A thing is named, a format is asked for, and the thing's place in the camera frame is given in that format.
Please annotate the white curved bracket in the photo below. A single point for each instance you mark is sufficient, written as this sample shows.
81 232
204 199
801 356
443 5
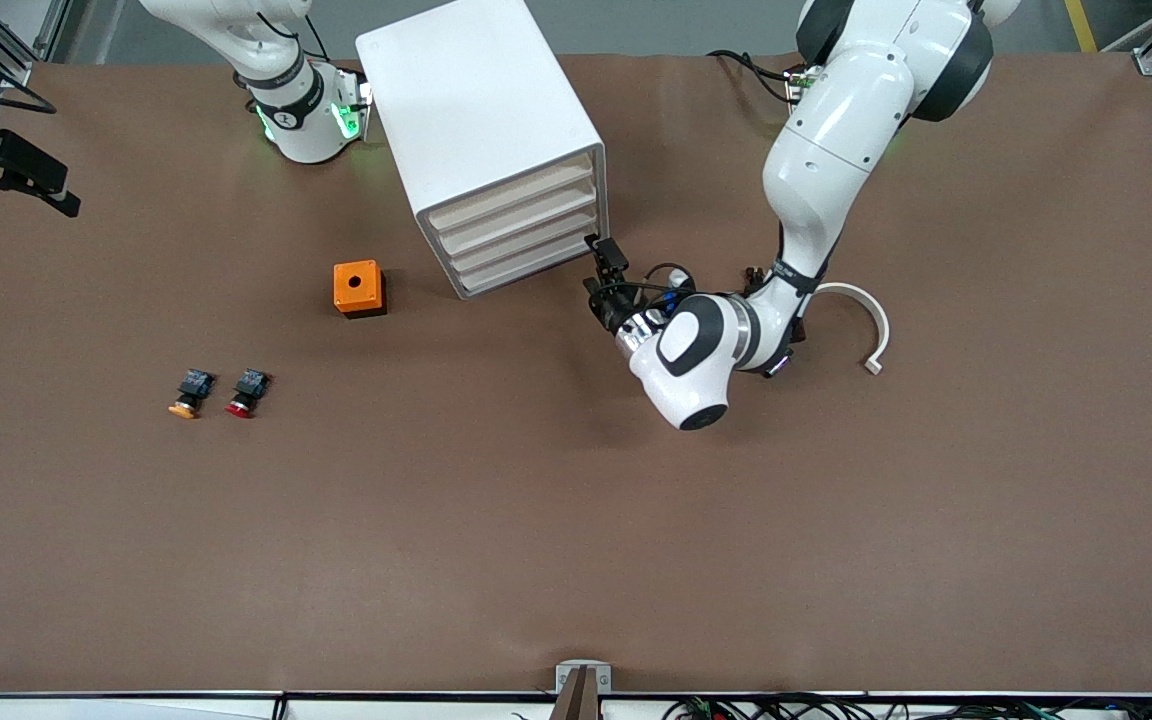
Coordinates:
881 330

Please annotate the red push button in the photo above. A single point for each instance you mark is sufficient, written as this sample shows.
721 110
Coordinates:
248 392

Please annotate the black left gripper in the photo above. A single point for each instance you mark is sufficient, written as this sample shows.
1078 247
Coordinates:
613 307

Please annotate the brown table mat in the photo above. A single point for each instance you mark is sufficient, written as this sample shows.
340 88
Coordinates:
576 520

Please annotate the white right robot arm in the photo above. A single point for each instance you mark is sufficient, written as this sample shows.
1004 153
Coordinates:
301 130

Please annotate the black white small switch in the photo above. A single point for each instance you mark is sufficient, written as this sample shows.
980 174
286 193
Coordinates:
753 274

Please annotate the orange box with hole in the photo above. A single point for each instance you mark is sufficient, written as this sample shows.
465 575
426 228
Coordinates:
356 288

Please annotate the yellow push button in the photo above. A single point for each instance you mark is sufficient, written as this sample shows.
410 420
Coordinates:
191 392

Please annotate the grey metal mounting plate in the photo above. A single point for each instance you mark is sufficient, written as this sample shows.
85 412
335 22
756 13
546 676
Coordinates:
566 672

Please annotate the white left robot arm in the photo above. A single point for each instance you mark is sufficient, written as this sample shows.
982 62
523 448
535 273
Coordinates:
836 140

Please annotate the white table edge rail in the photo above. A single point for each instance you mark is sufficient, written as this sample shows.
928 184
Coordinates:
136 708

